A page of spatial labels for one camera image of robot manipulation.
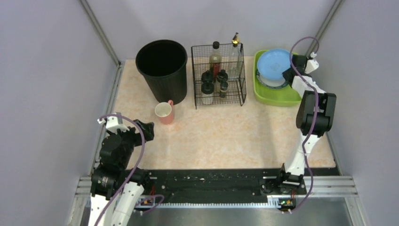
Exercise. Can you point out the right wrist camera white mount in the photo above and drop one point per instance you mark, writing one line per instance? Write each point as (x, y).
(312, 64)

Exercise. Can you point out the small dark spice jar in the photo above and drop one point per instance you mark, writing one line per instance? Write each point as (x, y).
(223, 89)

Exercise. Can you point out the dark sauce bottle black cap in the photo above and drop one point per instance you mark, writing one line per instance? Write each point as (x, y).
(215, 59)

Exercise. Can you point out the spice jar black lid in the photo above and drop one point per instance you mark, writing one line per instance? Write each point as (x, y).
(207, 93)
(207, 77)
(222, 76)

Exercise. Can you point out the blue plastic plate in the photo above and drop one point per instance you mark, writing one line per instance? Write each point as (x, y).
(272, 63)

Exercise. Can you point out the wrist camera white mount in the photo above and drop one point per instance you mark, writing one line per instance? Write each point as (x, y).
(312, 64)
(113, 123)

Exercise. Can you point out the green plastic basin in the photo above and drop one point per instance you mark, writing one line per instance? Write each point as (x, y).
(284, 97)

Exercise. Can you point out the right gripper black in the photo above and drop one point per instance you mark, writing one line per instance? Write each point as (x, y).
(294, 67)

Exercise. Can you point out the clear glass bottle gold cap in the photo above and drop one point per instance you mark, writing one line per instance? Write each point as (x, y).
(235, 56)

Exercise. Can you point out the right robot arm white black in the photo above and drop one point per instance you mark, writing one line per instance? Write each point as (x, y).
(314, 118)

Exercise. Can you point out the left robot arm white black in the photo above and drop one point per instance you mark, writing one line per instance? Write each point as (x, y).
(115, 190)

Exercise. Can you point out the black plastic waste bin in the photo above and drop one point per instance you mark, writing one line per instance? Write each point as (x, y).
(162, 63)

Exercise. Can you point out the black wire mesh rack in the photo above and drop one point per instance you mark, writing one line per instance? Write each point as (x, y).
(236, 92)

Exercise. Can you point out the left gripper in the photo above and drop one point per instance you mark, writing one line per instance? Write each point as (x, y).
(140, 131)

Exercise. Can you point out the pink ceramic mug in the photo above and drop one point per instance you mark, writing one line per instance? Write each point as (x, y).
(164, 111)

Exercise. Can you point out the white plate with blue rim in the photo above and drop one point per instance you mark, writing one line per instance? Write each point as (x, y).
(272, 84)

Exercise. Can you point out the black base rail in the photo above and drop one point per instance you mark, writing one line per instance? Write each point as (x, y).
(209, 186)

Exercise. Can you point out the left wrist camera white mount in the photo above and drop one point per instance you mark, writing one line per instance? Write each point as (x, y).
(113, 123)

